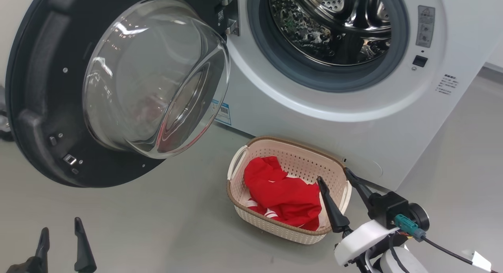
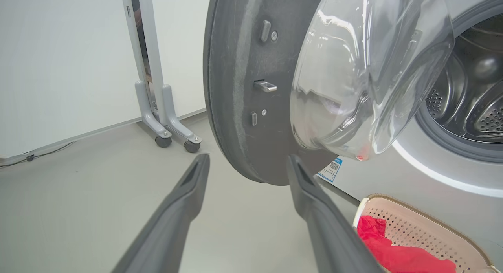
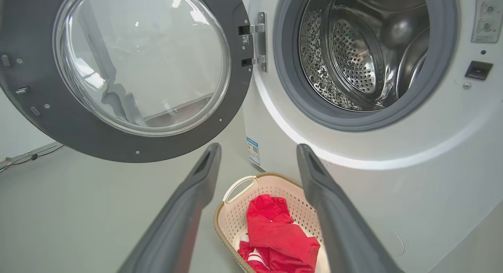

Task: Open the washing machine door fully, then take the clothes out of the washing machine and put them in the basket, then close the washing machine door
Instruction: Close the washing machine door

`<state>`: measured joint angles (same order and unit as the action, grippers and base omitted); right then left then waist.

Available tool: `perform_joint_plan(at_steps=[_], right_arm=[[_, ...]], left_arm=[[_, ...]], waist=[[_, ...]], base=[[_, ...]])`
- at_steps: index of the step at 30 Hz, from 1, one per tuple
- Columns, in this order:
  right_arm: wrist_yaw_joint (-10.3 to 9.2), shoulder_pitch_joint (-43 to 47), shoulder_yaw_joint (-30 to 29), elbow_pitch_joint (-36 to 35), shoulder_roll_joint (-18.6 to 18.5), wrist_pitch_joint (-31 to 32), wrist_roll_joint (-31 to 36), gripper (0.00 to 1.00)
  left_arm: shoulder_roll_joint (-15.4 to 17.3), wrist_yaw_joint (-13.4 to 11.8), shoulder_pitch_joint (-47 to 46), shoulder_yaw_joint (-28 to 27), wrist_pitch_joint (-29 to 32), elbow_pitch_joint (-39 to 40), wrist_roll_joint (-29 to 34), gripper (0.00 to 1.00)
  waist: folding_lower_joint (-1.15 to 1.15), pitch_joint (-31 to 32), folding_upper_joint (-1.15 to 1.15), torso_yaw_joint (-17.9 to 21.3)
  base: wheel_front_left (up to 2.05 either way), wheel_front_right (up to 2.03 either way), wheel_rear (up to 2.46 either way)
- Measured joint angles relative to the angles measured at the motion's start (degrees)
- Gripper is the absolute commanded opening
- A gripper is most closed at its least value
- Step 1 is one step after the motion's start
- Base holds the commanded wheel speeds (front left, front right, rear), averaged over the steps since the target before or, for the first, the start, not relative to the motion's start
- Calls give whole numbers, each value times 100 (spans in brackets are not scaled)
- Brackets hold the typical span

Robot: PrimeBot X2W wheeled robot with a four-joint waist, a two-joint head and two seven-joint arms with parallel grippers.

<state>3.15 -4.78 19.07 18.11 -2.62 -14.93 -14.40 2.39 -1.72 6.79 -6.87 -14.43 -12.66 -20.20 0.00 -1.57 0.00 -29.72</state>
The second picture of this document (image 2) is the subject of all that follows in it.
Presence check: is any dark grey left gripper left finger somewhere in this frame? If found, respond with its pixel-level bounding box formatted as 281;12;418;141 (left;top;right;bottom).
111;153;211;273

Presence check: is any white front-load washing machine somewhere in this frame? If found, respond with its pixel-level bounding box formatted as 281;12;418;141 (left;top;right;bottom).
314;0;503;266

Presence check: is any blue energy label sticker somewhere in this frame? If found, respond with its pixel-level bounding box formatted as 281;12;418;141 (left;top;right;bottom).
316;157;343;183

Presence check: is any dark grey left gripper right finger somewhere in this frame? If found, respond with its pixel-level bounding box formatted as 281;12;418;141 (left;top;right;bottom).
287;154;384;273

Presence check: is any grey wheeled partition stand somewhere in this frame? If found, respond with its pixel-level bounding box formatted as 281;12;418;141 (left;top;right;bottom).
138;0;203;154

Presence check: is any grey washing machine door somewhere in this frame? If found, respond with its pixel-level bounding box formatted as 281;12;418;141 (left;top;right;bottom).
202;0;456;186

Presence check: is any cream perforated laundry basket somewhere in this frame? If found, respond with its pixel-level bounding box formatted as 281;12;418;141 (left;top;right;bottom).
352;193;501;273

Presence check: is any stainless steel washing machine drum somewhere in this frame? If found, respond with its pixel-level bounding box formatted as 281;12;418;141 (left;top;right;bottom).
422;14;503;144

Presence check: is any grey metal caster leg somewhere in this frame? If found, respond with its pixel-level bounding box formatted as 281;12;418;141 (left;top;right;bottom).
120;0;173;148

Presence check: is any red garment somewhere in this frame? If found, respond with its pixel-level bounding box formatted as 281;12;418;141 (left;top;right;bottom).
357;215;457;273

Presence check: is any thin black floor cable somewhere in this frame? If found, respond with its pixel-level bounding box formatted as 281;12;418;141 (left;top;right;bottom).
0;141;75;168

